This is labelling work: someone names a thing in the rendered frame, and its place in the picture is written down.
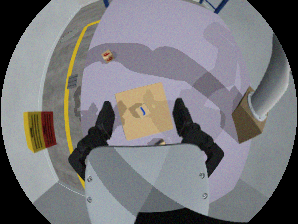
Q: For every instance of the tan flat mat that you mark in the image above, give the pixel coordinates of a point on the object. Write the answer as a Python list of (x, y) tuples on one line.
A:
[(159, 120)]

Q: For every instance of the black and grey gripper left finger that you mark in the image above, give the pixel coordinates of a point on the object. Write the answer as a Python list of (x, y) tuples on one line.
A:
[(97, 136)]

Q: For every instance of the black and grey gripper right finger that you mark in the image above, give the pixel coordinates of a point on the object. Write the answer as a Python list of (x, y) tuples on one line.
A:
[(192, 133)]

